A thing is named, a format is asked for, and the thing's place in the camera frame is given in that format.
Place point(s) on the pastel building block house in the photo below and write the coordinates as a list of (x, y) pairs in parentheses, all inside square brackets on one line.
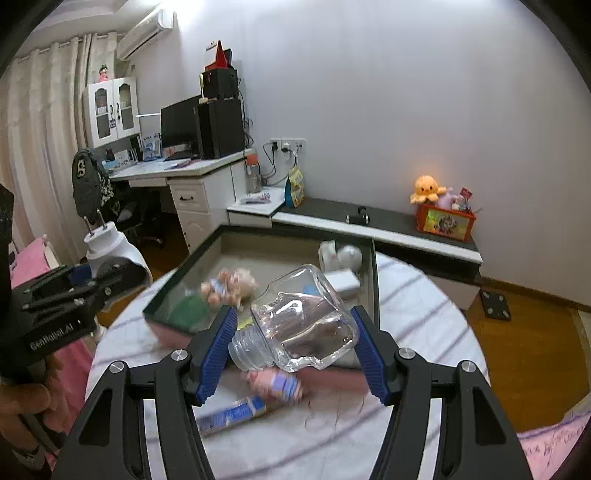
[(274, 385)]

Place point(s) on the small doll in pink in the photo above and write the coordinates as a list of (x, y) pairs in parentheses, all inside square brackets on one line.
[(104, 74)]

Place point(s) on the green round case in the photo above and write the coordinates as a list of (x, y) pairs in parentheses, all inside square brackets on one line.
[(189, 311)]

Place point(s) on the white wall power strip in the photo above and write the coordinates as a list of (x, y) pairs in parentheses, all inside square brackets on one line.
[(287, 145)]

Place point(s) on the beige curtain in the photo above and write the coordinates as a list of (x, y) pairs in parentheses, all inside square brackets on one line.
[(41, 138)]

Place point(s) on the white astronaut figure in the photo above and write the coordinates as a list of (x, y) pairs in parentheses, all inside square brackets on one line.
[(340, 256)]

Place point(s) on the person's left hand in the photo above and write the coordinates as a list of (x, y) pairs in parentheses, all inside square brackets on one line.
[(23, 406)]

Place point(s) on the clear plastic bottle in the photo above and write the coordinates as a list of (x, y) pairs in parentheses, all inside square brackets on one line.
[(300, 327)]

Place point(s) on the black speakers stack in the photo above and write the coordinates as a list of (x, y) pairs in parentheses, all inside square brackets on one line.
[(221, 129)]

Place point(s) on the white striped quilt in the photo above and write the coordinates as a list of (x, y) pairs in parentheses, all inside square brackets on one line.
[(415, 323)]

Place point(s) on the small black device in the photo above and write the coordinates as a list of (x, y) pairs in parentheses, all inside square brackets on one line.
[(358, 216)]

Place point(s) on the black floor scale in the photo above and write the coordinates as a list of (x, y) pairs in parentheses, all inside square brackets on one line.
[(496, 304)]

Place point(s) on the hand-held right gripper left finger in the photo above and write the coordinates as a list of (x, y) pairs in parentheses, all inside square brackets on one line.
[(216, 353)]

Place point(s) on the orange octopus plush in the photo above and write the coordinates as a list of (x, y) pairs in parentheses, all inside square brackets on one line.
[(427, 189)]

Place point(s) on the black speaker box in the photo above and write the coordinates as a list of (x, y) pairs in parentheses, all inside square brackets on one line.
[(220, 84)]

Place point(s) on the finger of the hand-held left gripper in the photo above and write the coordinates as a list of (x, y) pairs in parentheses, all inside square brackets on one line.
[(69, 277), (106, 286)]

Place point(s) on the white desk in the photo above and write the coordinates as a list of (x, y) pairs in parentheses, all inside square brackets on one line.
[(194, 194)]

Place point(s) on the red cone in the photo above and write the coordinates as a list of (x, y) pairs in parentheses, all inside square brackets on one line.
[(219, 57)]

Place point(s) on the low black-topped cabinet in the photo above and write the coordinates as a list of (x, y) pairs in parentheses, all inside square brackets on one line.
[(415, 240)]

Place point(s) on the white plug night light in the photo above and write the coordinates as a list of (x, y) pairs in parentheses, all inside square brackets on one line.
[(113, 244)]

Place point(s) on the black patterned backpack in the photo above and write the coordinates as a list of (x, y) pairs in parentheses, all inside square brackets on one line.
[(90, 184)]

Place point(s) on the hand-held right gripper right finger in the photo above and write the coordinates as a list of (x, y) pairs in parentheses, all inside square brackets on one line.
[(370, 355)]

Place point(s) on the white glass-door cabinet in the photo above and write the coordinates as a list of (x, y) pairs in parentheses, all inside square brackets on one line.
[(111, 113)]

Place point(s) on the small doll figurine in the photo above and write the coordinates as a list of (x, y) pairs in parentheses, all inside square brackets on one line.
[(228, 286)]

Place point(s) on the pink plush toy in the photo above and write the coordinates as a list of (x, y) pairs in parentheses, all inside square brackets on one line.
[(445, 201)]

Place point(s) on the pink box with black rim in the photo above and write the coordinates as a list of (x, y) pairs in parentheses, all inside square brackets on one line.
[(194, 272)]

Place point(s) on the orange-capped bottle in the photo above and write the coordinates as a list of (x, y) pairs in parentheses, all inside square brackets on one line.
[(252, 175)]

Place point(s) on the pink pillow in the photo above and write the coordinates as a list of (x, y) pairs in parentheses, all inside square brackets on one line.
[(32, 263)]

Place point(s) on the pink printed blanket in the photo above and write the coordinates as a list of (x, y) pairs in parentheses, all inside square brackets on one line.
[(554, 447)]

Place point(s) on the white air conditioner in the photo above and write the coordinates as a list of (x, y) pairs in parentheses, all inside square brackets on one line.
[(145, 34)]

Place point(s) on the orange cartoon storage box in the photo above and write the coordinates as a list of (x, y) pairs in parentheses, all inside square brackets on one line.
[(445, 224)]

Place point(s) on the black office chair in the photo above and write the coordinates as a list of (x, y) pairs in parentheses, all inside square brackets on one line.
[(138, 217)]

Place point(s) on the black computer monitor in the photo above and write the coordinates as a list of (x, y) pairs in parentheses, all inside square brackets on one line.
[(178, 127)]

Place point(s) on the blue yellow snack bag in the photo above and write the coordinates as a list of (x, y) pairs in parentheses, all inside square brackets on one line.
[(294, 189)]

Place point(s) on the dark blue glitter box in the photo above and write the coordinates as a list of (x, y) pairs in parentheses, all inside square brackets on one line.
[(231, 415)]

